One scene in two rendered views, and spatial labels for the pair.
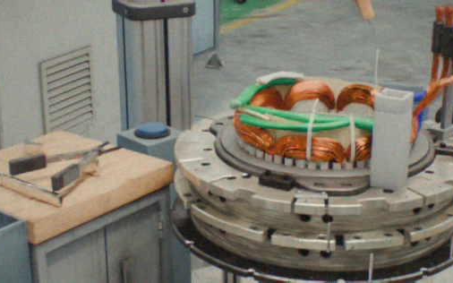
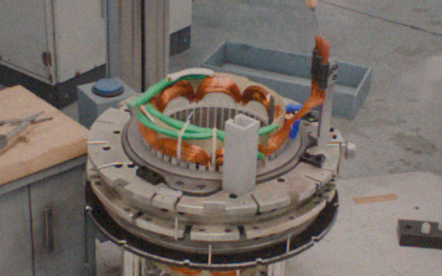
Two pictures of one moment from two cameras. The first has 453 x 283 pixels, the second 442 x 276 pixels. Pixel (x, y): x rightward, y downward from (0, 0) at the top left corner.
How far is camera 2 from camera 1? 0.46 m
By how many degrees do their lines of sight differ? 13
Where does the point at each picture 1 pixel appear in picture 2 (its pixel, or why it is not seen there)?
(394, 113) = (238, 138)
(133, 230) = (58, 186)
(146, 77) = (123, 27)
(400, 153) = (242, 169)
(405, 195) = (243, 202)
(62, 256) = not seen: outside the picture
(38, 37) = not seen: outside the picture
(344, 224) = (194, 218)
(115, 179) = (41, 147)
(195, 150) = (105, 132)
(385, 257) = (229, 245)
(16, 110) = not seen: outside the picture
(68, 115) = not seen: outside the picture
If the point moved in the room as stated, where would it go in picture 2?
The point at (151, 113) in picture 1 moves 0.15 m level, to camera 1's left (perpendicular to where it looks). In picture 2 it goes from (127, 58) to (41, 49)
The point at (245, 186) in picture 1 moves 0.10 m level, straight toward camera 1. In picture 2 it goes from (124, 176) to (98, 222)
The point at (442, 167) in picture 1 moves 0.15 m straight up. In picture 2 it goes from (294, 176) to (305, 63)
